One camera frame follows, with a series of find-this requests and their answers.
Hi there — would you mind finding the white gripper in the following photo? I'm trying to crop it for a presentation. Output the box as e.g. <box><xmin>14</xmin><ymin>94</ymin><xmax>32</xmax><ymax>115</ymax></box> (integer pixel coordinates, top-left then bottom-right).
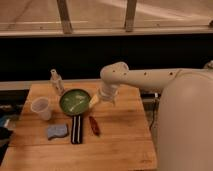
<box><xmin>89</xmin><ymin>83</ymin><xmax>119</xmax><ymax>109</ymax></box>

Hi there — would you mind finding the red chili pepper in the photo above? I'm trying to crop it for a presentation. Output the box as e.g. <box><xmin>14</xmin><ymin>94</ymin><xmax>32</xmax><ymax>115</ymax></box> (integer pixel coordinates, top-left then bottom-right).
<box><xmin>89</xmin><ymin>116</ymin><xmax>100</xmax><ymax>136</ymax></box>

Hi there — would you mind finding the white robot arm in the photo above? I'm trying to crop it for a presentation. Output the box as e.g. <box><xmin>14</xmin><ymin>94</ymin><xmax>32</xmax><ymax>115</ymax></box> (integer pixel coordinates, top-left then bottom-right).
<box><xmin>89</xmin><ymin>62</ymin><xmax>213</xmax><ymax>171</ymax></box>

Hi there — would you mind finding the clear glass bottle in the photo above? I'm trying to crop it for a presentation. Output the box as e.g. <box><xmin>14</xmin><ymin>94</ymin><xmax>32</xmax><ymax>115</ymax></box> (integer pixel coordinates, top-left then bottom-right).
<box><xmin>50</xmin><ymin>69</ymin><xmax>65</xmax><ymax>96</ymax></box>

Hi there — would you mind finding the blue sponge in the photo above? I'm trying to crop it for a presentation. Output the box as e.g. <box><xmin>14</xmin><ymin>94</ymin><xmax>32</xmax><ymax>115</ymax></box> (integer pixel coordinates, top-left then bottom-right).
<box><xmin>46</xmin><ymin>124</ymin><xmax>68</xmax><ymax>140</ymax></box>

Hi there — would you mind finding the clear plastic cup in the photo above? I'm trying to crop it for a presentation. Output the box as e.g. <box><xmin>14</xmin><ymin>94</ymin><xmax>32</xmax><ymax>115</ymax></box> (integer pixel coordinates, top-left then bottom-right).
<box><xmin>30</xmin><ymin>97</ymin><xmax>52</xmax><ymax>121</ymax></box>

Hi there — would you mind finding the green frying pan black handle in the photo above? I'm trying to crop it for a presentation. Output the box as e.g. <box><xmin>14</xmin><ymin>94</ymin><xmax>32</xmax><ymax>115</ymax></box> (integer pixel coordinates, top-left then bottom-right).
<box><xmin>59</xmin><ymin>89</ymin><xmax>91</xmax><ymax>144</ymax></box>

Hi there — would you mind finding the black cable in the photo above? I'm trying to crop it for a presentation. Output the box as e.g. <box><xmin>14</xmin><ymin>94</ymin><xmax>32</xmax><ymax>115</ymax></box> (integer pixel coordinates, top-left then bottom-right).
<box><xmin>148</xmin><ymin>93</ymin><xmax>158</xmax><ymax>131</ymax></box>

